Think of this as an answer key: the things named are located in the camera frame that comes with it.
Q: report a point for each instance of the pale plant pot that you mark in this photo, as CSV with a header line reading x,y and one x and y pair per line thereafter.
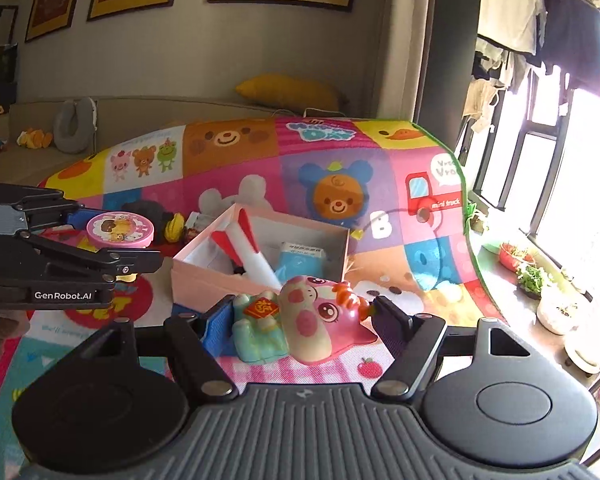
x,y
585,355

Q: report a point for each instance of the beige hanging garment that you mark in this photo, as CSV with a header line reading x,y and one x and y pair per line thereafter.
x,y
480,102

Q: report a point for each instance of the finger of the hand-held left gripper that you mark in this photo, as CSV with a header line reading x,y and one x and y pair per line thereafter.
x,y
80,260
50,212

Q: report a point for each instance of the window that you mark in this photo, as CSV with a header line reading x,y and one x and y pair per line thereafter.
x,y
515,160

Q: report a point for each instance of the beige sofa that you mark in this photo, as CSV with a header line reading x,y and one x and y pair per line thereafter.
x,y
145,115

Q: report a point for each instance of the white hanging shirt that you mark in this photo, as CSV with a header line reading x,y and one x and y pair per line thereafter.
x,y
510,5

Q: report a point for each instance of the white plant pot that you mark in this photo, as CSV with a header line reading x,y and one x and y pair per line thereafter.
x,y
555,317

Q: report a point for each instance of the red plant pot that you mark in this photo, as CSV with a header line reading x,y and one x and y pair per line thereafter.
x,y
510,260

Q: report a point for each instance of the dark hanging garment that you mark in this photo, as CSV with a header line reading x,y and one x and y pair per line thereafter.
x,y
575,35

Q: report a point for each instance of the black plush toy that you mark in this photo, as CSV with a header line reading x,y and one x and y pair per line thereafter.
x,y
145,206

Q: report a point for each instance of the white red rocket toy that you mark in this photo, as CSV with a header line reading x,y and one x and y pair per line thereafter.
x,y
252,260

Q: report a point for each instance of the yellow pillow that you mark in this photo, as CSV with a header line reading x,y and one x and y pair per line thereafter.
x,y
285,92

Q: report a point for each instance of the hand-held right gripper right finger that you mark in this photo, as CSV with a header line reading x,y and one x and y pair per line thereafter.
x,y
392,325

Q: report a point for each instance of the blue white tissue packet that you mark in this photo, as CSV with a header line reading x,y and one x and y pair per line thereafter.
x,y
295,262

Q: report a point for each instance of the colourful printed play mat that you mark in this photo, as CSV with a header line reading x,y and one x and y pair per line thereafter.
x,y
305,160

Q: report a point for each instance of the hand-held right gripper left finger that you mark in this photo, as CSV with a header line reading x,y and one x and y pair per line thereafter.
x,y
217,325

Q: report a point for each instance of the grey neck pillow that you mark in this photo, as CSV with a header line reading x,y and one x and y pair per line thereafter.
x,y
65,130

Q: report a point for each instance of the pink yellow round toy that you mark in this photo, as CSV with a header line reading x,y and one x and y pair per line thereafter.
x,y
120,230

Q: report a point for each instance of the green leafy plant pot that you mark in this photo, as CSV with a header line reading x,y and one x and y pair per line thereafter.
x,y
532,280

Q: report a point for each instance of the orange plush toy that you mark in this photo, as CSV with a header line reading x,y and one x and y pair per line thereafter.
x,y
35,139

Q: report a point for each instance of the pink pig toy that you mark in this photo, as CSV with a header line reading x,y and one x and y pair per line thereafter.
x,y
310,320

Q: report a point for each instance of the yellow banana toy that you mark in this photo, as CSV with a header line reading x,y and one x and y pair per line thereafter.
x,y
174,227

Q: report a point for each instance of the pink cardboard box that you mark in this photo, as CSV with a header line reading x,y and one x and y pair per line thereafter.
x,y
200,280

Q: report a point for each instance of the beige curtain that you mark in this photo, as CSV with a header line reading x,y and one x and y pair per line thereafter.
x,y
450,60

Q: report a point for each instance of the small green plant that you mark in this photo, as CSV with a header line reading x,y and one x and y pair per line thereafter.
x,y
477,217

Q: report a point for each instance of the small white toy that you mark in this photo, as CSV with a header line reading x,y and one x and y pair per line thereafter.
x,y
192,220

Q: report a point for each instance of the person's left hand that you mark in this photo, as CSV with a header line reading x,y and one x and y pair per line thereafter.
x,y
12,322

